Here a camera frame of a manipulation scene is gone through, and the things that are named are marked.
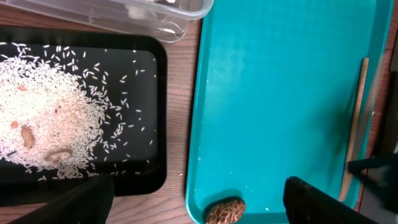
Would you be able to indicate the clear plastic waste bin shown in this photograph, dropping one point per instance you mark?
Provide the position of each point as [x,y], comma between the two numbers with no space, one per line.
[166,20]

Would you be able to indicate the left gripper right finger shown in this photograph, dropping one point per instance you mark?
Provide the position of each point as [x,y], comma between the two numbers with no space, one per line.
[305,204]

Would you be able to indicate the teal serving tray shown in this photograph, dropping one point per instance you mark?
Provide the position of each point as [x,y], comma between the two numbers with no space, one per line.
[274,98]

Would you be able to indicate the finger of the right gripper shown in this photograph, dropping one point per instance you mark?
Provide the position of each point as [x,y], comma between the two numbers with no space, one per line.
[379,176]

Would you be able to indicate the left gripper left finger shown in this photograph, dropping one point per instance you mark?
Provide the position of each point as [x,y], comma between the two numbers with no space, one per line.
[88,203]

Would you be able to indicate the cooked rice pile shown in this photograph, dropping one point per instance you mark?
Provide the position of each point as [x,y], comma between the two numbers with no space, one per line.
[70,112]

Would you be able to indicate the grey dishwasher rack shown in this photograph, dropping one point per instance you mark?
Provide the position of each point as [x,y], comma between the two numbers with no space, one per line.
[371,207]

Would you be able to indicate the brown food scrap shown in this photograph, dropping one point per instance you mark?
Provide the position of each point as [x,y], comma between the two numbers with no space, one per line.
[226,212]

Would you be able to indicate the black plastic tray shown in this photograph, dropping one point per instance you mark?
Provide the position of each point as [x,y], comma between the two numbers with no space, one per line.
[17,188]

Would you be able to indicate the white napkin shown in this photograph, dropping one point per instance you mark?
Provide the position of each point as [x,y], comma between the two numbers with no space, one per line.
[142,14]

